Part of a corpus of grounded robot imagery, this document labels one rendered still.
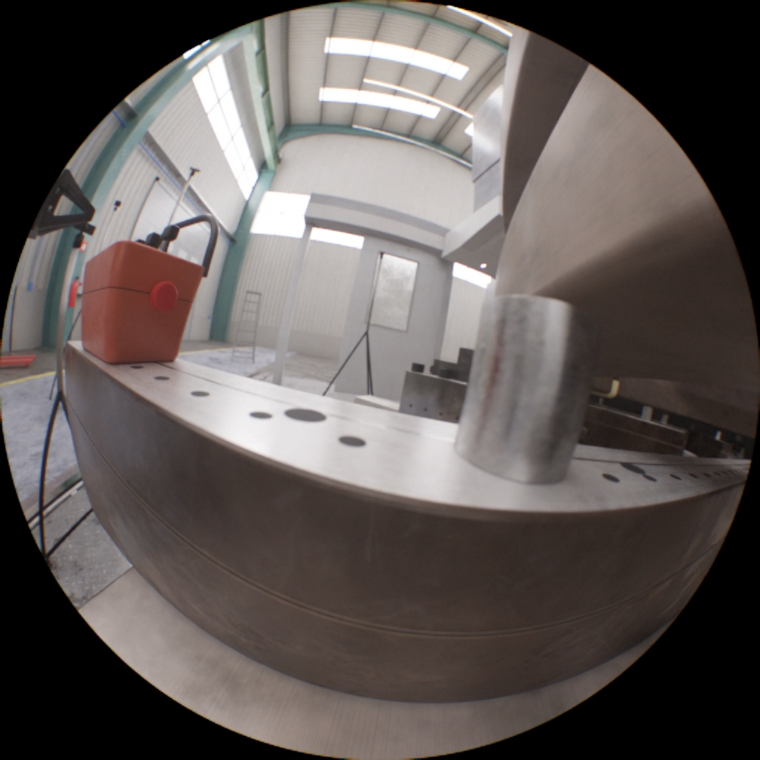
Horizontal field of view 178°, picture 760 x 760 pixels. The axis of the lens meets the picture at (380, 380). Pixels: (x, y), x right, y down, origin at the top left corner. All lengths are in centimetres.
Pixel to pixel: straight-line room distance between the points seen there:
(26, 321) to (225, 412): 685
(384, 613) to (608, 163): 38
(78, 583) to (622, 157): 132
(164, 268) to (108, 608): 52
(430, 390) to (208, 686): 116
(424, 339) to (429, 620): 327
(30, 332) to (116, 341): 672
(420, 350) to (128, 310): 322
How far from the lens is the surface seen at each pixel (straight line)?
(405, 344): 323
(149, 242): 41
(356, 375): 311
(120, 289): 29
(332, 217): 333
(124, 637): 51
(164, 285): 29
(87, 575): 105
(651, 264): 23
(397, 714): 44
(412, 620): 16
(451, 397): 108
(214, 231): 37
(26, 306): 692
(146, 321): 31
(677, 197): 22
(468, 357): 119
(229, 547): 16
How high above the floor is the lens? 74
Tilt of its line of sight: 6 degrees down
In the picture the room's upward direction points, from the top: 10 degrees clockwise
